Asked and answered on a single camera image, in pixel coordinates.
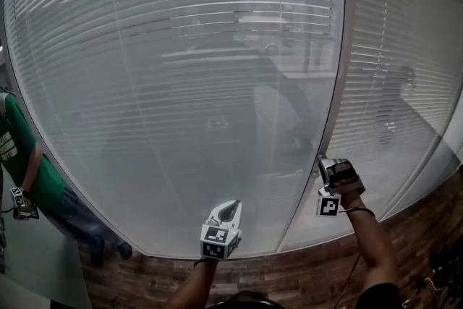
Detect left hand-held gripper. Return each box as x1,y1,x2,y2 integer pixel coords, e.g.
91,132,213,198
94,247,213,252
200,199,243,261

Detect black tripod stand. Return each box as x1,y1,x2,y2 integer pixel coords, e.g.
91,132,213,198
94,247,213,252
428,245,463,301

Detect thin black cable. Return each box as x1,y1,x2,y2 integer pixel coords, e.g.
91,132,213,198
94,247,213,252
336,206,377,309

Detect frosted glass door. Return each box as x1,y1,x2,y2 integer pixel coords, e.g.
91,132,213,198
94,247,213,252
0,162,93,309

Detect person's right hand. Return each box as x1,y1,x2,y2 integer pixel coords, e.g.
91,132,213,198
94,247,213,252
329,161,359,189

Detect person's right forearm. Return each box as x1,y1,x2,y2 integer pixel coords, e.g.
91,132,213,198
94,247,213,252
339,191,401,301

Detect person's black clothing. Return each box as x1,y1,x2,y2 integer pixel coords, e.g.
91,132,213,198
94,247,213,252
205,282,402,309

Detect grey aluminium frame post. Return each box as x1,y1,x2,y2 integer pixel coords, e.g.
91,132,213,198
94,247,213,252
276,0,359,254

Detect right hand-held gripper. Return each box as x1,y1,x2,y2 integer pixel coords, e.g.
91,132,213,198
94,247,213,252
315,154,366,218

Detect person's left forearm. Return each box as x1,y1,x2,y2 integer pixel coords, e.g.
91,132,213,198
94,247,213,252
168,258,220,309

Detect white window blinds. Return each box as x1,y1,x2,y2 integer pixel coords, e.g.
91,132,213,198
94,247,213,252
3,0,347,260

